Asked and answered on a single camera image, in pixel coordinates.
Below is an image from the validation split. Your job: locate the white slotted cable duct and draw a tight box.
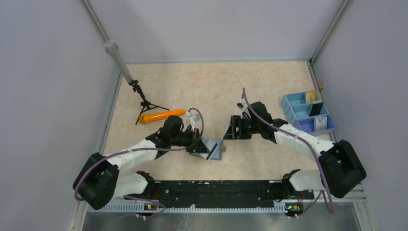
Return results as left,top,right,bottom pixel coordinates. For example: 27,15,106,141
88,202,287,213

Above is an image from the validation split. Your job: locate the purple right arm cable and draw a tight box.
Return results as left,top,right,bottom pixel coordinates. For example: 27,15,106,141
241,88,335,216

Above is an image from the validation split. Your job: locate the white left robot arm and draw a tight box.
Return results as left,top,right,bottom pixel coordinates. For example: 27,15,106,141
73,115,210,209

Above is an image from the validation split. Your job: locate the blue compartment organizer box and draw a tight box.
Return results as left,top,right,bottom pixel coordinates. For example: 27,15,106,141
281,91,336,136

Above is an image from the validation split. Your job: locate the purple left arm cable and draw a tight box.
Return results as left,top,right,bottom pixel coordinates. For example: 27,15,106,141
74,107,204,220

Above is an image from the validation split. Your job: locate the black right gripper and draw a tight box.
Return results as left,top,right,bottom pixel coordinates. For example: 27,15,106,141
223,115,261,140

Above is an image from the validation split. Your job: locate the small orange wall object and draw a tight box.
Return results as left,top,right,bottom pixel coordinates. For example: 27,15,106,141
317,81,324,90

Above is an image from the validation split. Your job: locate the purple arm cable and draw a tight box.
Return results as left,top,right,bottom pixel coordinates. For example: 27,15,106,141
241,88,335,216
74,107,204,220

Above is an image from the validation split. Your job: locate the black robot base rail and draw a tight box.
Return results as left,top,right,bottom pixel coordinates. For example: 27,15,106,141
125,180,315,209

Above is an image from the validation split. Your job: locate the white patterned card in box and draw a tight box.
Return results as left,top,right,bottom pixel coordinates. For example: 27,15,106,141
314,115,328,131

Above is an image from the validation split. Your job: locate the black tripod microphone stand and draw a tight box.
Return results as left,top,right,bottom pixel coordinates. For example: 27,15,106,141
103,40,169,125

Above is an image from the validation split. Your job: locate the grey leather card holder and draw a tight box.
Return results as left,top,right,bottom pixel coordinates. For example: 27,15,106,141
189,138,226,161

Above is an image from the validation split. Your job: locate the gold card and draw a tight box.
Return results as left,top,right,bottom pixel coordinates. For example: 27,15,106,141
305,90,319,103

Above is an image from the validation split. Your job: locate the black card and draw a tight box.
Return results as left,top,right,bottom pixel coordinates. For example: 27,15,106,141
309,102,324,117
206,143,218,161

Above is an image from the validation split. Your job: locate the orange toy microphone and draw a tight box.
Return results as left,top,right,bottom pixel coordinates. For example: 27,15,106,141
138,109,186,124

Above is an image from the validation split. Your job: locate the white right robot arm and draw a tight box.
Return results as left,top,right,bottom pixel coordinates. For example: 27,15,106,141
223,101,367,198

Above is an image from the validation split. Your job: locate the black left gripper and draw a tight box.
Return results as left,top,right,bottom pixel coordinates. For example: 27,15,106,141
170,128,209,153

